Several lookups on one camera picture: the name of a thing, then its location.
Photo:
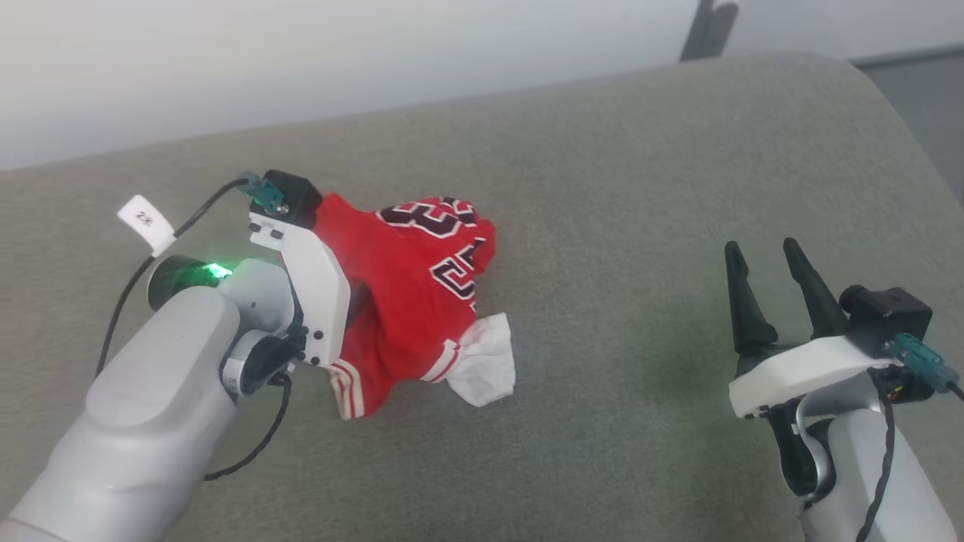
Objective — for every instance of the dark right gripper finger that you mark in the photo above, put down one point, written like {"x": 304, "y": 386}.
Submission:
{"x": 821, "y": 309}
{"x": 749, "y": 316}

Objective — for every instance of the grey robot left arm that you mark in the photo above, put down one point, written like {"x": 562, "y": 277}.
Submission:
{"x": 151, "y": 391}

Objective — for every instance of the grey metal pole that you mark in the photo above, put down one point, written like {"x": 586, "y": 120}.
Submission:
{"x": 708, "y": 30}

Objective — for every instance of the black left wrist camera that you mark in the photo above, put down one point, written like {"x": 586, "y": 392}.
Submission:
{"x": 297, "y": 197}

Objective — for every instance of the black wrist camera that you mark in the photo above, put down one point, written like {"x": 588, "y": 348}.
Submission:
{"x": 297, "y": 197}
{"x": 892, "y": 309}

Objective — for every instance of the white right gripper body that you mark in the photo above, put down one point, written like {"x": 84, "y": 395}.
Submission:
{"x": 806, "y": 369}

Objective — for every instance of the grey fabric sofa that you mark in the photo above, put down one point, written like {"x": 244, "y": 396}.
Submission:
{"x": 602, "y": 188}

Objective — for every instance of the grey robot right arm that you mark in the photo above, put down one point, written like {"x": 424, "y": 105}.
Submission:
{"x": 851, "y": 467}

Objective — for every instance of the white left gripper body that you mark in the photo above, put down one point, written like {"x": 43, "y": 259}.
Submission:
{"x": 320, "y": 293}

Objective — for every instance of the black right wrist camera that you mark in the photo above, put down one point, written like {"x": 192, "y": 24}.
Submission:
{"x": 892, "y": 309}

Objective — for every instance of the red and white basketball jersey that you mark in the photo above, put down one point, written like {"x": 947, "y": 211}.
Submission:
{"x": 407, "y": 301}

